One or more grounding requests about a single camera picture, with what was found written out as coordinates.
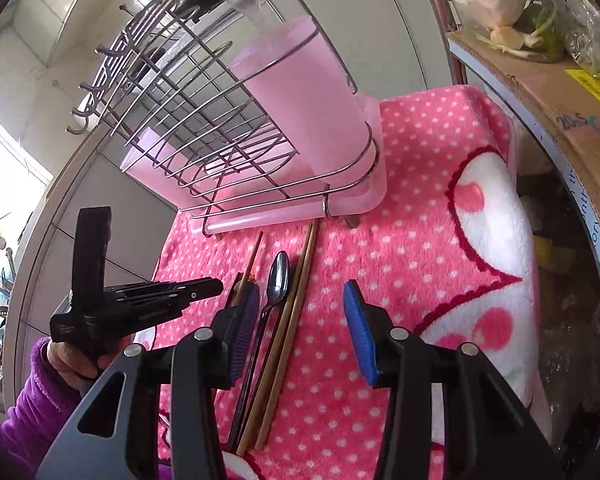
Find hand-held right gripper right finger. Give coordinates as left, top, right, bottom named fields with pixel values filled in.
left=342, top=280, right=566, bottom=480

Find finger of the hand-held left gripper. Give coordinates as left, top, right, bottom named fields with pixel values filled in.
left=103, top=277, right=224, bottom=309
left=114, top=304, right=187, bottom=334

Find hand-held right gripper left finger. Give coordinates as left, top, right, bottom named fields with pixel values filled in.
left=35, top=282, right=261, bottom=480

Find metal spoon with black handle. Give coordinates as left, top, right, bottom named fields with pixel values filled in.
left=226, top=251, right=292, bottom=455

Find small pink plastic cup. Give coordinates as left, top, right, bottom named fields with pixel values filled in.
left=120, top=127, right=196, bottom=196

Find metal wire dish rack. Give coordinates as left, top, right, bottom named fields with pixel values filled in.
left=67, top=0, right=381, bottom=236

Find tall pink plastic cup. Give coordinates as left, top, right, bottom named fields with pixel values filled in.
left=229, top=15, right=376, bottom=183

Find person's left forearm purple sleeve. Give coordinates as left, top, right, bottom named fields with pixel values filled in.
left=0, top=337, right=101, bottom=480

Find person's left hand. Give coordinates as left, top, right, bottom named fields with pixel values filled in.
left=47, top=339, right=123, bottom=391

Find pink dotted fleece blanket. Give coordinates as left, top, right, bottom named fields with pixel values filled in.
left=150, top=85, right=551, bottom=480

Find pink plastic drip tray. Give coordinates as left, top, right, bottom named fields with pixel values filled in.
left=187, top=92, right=388, bottom=237

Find window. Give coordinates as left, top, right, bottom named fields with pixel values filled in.
left=0, top=100, right=51, bottom=226

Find cardboard box with blue print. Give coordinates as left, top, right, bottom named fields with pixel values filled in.
left=449, top=29, right=600, bottom=283

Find steel shelf rack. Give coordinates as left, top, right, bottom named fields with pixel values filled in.
left=420, top=0, right=600, bottom=461

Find piece of ginger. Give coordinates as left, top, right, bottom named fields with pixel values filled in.
left=490, top=26, right=526, bottom=50

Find green onions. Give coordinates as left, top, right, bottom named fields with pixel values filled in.
left=522, top=2, right=567, bottom=57

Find clear plastic bag of greens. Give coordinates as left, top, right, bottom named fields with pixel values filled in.
left=562, top=0, right=600, bottom=88

